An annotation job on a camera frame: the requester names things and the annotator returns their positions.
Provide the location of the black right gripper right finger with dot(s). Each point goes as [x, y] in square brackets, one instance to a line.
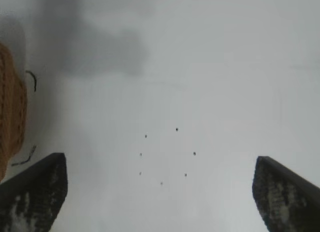
[287, 202]

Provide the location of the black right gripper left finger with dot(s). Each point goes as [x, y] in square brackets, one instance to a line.
[32, 197]

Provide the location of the brown woven wicker basket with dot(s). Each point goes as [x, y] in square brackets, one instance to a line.
[11, 111]

